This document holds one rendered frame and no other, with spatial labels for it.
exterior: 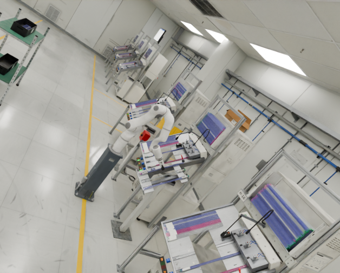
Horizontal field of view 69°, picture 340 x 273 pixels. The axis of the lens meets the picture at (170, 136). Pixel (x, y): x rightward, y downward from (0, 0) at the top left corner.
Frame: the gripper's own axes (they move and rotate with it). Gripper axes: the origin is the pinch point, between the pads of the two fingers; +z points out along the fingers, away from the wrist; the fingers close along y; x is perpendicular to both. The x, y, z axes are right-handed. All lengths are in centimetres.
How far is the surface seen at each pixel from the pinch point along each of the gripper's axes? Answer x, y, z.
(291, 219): -69, -119, -16
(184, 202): -13, 5, 78
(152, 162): 7.0, 29.5, 13.5
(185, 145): -41, 37, 14
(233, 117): -119, 54, 13
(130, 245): 66, -30, 65
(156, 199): 19, 9, 56
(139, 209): 41, -14, 33
